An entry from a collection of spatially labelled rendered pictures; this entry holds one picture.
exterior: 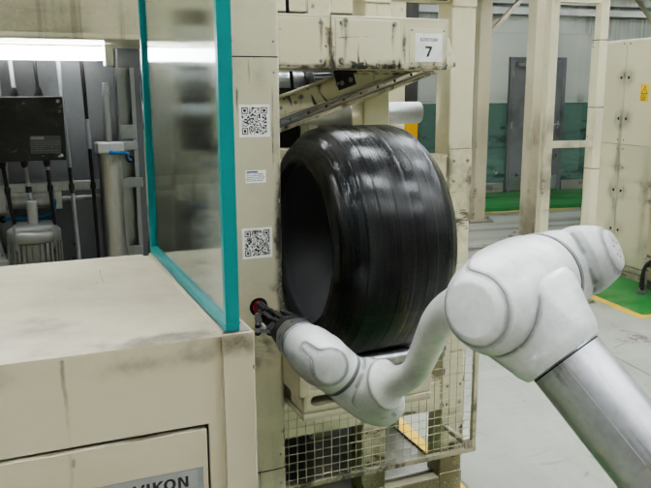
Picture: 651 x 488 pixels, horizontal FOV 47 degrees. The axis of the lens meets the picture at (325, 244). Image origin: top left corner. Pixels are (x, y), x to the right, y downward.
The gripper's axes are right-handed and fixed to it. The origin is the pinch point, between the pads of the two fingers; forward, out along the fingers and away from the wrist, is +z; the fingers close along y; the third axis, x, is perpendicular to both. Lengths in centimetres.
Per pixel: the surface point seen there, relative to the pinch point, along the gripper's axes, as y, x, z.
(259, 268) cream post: -0.3, -9.7, 4.1
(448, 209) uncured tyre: -41, -24, -14
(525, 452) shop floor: -148, 106, 84
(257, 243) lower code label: 0.1, -15.9, 4.0
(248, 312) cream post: 2.7, 1.0, 4.1
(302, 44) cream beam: -22, -64, 30
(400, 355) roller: -35.4, 15.1, -3.5
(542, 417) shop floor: -178, 106, 111
